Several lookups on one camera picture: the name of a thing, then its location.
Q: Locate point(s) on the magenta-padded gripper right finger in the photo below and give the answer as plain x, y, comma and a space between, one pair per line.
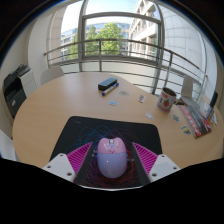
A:
146, 158

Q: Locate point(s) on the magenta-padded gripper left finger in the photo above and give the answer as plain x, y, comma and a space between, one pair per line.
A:
78, 158

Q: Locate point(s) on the pink and lilac computer mouse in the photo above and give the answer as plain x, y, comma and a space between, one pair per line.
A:
112, 158

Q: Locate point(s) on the black mouse pad, red-blue print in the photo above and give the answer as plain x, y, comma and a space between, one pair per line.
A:
83, 131

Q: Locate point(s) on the white mug with red print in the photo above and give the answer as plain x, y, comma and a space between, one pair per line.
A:
165, 100

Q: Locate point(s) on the red and dark magazine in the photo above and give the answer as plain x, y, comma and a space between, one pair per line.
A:
196, 121

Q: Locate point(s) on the blue whiteboard marker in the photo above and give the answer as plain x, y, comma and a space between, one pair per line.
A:
110, 89

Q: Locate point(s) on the black whiteboard eraser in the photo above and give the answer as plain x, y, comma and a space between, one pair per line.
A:
107, 83

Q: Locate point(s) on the white shell chair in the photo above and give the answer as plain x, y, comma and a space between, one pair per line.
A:
50, 75
188, 88

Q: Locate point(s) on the tall black cylinder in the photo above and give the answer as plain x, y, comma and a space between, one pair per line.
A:
213, 99

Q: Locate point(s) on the black and white office printer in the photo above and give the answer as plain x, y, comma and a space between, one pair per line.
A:
16, 88

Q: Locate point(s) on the grey metal railing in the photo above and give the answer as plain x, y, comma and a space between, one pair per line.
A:
100, 40

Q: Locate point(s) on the green tree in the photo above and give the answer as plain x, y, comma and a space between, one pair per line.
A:
106, 35

